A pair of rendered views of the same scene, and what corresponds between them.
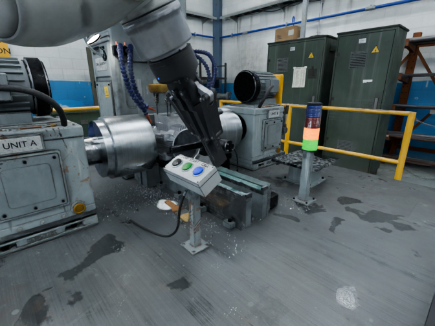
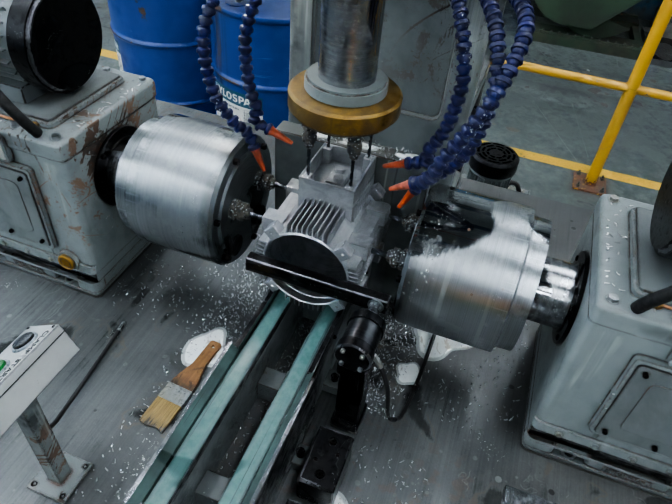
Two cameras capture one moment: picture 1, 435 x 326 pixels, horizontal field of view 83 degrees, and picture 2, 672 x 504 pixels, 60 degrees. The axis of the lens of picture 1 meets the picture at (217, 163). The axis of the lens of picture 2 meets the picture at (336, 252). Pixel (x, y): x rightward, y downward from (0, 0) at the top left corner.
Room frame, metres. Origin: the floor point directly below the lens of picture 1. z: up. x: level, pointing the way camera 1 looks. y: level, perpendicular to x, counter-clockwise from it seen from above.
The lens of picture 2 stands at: (0.79, -0.49, 1.70)
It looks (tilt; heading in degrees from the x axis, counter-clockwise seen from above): 42 degrees down; 59
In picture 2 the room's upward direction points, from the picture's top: 6 degrees clockwise
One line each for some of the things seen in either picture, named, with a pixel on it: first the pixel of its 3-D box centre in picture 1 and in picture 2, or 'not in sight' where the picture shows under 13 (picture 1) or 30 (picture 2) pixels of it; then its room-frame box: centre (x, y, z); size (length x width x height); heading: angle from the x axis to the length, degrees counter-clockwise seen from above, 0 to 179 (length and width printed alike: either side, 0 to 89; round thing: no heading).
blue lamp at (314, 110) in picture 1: (313, 110); not in sight; (0.99, -0.38, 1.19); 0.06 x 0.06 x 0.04
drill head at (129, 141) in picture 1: (111, 147); (176, 181); (0.98, 0.43, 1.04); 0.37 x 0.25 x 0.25; 132
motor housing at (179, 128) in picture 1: (175, 142); (325, 236); (1.19, 0.21, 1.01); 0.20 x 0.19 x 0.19; 42
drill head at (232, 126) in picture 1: (218, 130); (484, 272); (1.38, -0.01, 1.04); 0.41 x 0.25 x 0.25; 132
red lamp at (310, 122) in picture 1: (312, 121); not in sight; (0.99, -0.38, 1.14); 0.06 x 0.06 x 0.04
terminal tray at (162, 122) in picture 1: (169, 122); (337, 182); (1.22, 0.23, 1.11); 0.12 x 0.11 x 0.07; 42
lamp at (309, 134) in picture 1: (311, 133); not in sight; (0.99, -0.38, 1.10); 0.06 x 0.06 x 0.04
